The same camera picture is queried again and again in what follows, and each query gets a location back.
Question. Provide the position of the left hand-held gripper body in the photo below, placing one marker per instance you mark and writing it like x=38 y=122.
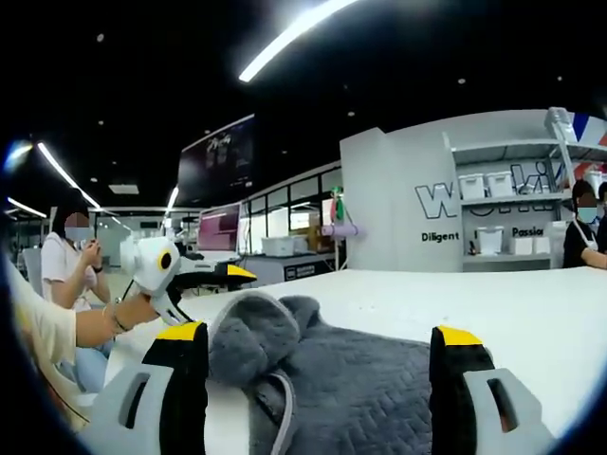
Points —
x=149 y=263

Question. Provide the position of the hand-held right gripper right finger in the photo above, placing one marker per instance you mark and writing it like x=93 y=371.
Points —
x=465 y=379

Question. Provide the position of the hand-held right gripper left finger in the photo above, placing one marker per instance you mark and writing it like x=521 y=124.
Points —
x=156 y=379

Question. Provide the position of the grey towel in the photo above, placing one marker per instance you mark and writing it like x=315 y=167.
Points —
x=341 y=379

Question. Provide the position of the person's left hand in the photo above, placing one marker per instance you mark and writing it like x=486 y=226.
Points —
x=140 y=310

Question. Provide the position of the computer monitor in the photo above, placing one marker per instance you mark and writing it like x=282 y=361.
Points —
x=218 y=230

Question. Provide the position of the white lidded box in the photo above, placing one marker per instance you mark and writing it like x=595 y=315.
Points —
x=284 y=246

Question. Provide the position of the white table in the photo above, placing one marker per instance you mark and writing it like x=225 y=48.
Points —
x=474 y=298

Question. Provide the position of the white stand with coloured hangers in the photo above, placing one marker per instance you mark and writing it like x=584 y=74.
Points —
x=339 y=227

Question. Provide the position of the purple rolled mat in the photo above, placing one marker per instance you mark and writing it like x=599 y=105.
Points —
x=343 y=231

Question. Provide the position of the ceiling light strip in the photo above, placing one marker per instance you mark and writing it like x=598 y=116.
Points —
x=26 y=207
x=294 y=38
x=66 y=173

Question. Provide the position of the black hanging display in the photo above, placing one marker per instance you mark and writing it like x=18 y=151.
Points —
x=215 y=151

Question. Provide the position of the grey metal shelf unit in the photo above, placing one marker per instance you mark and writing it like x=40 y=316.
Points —
x=457 y=213

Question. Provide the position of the shelf white storage bins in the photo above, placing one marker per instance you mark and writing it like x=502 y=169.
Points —
x=498 y=182

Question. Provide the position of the red white blue banner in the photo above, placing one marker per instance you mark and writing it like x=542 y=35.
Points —
x=590 y=125

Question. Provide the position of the black frame desk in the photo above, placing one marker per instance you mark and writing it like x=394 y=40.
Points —
x=284 y=260

